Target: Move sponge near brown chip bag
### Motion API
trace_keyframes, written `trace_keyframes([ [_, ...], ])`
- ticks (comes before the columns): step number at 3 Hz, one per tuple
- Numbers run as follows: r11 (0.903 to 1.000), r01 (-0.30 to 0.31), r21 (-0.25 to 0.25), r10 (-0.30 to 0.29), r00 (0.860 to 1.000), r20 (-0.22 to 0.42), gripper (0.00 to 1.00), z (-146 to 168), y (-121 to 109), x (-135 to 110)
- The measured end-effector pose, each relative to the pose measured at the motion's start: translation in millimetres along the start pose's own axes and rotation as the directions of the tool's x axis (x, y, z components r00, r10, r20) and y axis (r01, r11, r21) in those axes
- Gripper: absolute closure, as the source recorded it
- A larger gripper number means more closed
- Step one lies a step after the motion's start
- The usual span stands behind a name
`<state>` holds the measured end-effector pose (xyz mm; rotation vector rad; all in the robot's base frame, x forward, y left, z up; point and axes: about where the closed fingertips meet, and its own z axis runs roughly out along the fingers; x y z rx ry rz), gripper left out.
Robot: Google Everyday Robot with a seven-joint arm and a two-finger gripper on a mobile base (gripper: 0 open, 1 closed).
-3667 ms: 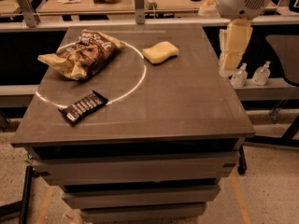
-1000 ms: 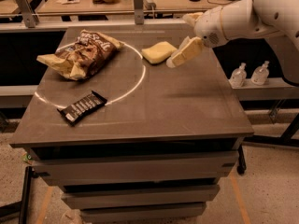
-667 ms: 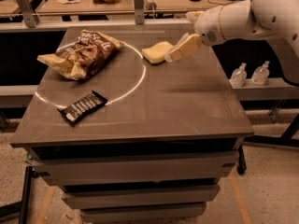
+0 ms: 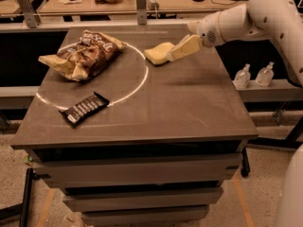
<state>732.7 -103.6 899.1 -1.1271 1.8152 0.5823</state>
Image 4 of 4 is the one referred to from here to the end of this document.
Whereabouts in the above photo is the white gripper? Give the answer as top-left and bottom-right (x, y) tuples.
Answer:
(167, 12), (224, 61)

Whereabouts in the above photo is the yellow sponge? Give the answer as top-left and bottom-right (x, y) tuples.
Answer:
(144, 42), (174, 65)

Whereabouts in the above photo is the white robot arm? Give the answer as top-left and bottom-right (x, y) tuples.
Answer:
(187, 0), (303, 227)

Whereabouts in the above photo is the brown chip bag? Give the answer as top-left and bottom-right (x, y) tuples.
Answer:
(38, 30), (127, 81)

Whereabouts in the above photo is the white power strip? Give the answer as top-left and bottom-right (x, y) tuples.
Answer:
(146, 0), (159, 10)

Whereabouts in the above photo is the clear sanitizer bottle left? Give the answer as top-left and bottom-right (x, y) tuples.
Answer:
(233, 63), (251, 89)

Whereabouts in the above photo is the clear sanitizer bottle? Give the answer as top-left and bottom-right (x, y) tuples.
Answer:
(255, 61), (274, 87)
(233, 63), (251, 89)

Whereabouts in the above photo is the clear sanitizer bottle right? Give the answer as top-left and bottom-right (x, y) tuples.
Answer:
(255, 61), (274, 87)

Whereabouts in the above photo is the grey drawer cabinet table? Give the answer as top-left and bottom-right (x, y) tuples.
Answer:
(11, 25), (257, 226)

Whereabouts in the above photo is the dark chocolate bar wrapper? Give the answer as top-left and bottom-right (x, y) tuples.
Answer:
(60, 92), (110, 128)

